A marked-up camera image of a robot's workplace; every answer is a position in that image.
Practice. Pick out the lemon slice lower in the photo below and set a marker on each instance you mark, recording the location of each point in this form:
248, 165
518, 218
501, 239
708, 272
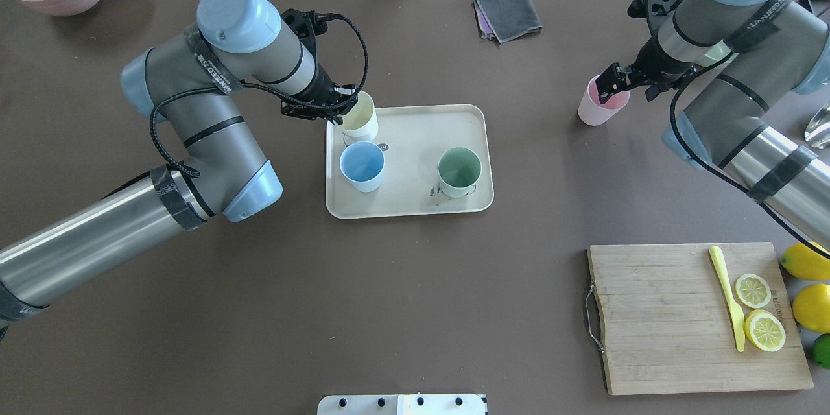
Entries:
753, 291

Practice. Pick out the purple cloth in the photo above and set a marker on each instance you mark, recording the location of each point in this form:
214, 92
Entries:
483, 25

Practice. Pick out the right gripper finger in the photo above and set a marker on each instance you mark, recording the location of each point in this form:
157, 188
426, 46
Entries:
658, 84
614, 80

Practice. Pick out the green cup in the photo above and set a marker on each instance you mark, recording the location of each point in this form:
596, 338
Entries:
459, 169

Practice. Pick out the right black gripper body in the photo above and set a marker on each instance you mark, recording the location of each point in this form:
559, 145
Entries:
650, 65

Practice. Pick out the beige rabbit tray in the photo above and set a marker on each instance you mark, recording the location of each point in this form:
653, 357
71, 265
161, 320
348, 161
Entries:
413, 139

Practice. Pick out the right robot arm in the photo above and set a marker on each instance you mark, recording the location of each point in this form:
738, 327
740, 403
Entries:
780, 48

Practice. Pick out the yellow lemon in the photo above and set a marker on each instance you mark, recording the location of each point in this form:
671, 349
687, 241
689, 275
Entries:
802, 262
811, 308

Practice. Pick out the green bowl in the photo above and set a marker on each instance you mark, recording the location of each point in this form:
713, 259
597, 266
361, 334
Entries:
715, 54

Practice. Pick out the blue cup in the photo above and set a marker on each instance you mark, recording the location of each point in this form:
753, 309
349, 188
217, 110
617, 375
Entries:
363, 165

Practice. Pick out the yellow lemon lower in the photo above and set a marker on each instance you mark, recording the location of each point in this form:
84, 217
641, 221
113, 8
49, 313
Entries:
811, 308

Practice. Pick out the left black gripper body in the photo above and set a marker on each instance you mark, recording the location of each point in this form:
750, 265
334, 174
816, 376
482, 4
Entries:
322, 85

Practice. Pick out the yellow plastic knife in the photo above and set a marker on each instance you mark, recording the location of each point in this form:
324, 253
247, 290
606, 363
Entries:
736, 314

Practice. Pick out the cream white cup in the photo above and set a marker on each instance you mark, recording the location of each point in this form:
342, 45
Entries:
360, 123

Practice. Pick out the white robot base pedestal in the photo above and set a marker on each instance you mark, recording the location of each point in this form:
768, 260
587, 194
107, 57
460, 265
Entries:
404, 404

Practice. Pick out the yellow lemon upper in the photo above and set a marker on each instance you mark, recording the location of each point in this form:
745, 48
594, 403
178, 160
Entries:
802, 262

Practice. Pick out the grey cloth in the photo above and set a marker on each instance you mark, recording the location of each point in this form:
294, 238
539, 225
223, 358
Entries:
511, 19

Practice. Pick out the lemon slice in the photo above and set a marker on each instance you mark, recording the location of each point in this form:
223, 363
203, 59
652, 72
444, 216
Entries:
764, 331
753, 291

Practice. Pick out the green lime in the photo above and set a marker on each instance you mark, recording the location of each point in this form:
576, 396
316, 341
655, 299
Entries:
821, 351

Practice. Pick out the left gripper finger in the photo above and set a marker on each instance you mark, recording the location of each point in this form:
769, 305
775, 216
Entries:
303, 111
341, 101

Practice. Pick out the bamboo cutting board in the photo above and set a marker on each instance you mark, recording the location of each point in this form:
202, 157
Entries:
664, 327

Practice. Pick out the lemon slice upper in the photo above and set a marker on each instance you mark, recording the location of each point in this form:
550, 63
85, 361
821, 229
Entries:
764, 331

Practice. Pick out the pink cup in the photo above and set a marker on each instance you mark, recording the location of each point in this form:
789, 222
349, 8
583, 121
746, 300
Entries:
592, 112

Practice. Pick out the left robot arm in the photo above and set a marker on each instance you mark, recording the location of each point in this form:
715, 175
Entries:
212, 162

